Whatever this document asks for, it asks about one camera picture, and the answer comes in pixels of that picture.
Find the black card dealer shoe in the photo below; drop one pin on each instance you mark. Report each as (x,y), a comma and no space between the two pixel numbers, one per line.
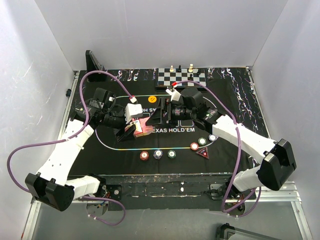
(92,64)

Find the red-backed playing card deck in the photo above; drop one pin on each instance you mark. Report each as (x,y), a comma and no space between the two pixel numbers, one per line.
(147,129)

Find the black chess piece centre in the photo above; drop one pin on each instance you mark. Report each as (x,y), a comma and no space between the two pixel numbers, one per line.
(191,77)

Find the green chips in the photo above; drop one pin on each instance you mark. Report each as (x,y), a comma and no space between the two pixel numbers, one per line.
(202,141)

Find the black poker table mat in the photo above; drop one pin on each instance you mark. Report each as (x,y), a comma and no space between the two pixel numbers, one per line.
(103,155)

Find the black case corner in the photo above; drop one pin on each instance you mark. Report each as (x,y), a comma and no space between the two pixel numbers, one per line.
(228,232)

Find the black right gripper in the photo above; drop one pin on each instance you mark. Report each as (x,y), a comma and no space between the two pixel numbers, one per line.
(157,117)

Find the black white chessboard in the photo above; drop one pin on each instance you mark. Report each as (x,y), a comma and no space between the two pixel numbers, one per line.
(166,78)

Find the yellow big blind button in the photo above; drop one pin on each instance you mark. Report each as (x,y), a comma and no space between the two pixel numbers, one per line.
(152,99)

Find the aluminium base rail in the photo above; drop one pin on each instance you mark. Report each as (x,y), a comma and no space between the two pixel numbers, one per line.
(174,188)

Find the red chips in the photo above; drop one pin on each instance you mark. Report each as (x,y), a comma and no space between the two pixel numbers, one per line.
(194,146)

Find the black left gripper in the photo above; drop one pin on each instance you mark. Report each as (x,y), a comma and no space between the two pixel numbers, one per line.
(122,134)

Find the blue poker chip stack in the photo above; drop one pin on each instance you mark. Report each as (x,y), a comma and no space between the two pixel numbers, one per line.
(158,154)

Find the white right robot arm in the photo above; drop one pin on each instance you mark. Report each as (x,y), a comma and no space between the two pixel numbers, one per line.
(276,161)

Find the black triangular all-in marker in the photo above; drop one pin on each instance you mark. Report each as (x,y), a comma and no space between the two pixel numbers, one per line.
(203,153)

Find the white chess piece right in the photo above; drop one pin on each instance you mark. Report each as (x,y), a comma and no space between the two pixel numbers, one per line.
(190,69)

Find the green poker chip stack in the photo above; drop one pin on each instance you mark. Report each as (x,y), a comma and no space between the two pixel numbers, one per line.
(171,154)

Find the red poker chip stack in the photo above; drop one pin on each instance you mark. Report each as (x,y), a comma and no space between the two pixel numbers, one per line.
(144,155)

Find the red playing card box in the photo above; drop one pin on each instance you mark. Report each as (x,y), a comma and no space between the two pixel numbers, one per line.
(136,125)

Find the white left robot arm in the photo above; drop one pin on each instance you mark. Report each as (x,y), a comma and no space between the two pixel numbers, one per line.
(50,185)

